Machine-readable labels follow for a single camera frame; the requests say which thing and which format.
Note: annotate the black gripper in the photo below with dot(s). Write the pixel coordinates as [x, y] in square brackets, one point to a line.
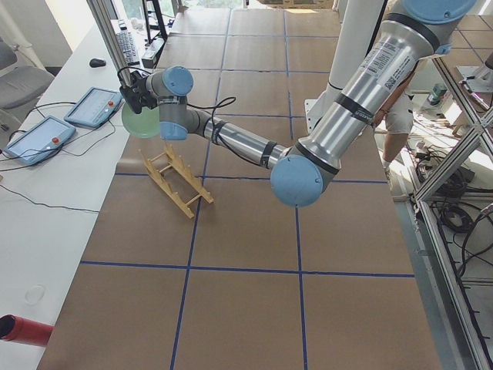
[139, 95]

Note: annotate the black computer keyboard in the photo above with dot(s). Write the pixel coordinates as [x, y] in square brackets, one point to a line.
[128, 47]

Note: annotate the grey office chair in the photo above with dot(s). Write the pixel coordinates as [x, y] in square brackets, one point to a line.
[19, 84]

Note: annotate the blue teach pendant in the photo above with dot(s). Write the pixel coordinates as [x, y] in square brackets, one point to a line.
[41, 141]
[94, 108]

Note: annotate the aluminium frame with cables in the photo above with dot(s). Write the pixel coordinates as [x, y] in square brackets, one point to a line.
[450, 157]

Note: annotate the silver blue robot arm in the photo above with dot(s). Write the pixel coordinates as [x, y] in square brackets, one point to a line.
[403, 34]

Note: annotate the black computer mouse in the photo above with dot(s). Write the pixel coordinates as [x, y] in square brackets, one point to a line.
[97, 62]

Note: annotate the red cylinder tube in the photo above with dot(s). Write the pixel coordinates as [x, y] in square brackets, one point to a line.
[25, 331]

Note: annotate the wooden dish rack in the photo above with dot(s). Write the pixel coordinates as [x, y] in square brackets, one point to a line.
[175, 178]

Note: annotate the blue teach pendant far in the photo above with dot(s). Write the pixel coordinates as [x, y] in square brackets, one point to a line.
[94, 108]

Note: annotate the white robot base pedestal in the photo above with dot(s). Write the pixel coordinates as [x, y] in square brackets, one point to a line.
[360, 22]

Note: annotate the person in white shorts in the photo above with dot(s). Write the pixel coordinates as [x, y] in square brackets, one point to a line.
[397, 115]

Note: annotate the pale green round plate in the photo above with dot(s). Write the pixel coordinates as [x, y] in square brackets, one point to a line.
[144, 125]

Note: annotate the blue teach pendant near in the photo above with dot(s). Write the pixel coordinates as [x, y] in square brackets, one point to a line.
[41, 141]

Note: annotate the aluminium frame post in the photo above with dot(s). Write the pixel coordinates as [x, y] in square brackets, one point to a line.
[103, 21]

